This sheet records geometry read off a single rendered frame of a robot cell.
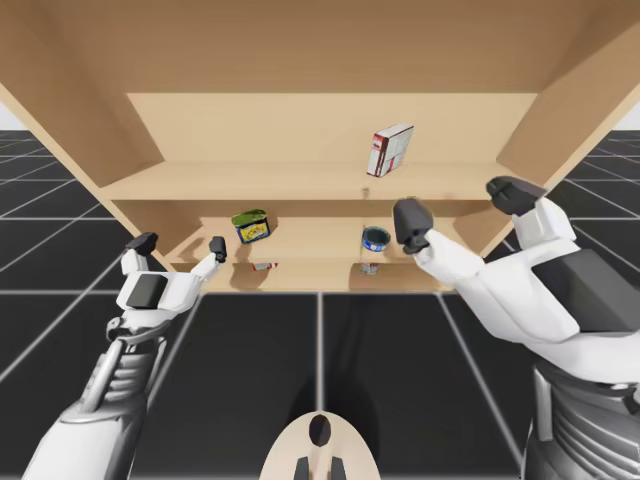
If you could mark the pale wooden shelf unit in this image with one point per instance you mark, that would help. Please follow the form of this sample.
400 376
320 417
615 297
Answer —
310 60

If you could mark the blue flat can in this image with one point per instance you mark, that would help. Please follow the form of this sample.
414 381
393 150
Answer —
376 239

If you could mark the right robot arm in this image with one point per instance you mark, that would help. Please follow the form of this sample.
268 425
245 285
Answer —
575 430

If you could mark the tan robot part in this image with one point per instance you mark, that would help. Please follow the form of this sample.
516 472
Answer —
320 455

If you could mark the red and white carton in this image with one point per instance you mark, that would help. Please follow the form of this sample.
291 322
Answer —
395 147

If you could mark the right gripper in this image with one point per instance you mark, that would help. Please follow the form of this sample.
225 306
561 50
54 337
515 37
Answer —
530 300

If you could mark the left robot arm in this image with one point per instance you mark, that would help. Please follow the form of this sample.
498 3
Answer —
100 400

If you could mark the red and white can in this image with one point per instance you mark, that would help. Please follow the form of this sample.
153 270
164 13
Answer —
265 266

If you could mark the green and blue rectangular can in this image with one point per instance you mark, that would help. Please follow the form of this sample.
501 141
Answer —
251 229

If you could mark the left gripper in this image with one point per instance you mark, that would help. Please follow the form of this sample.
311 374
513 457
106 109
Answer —
175 292

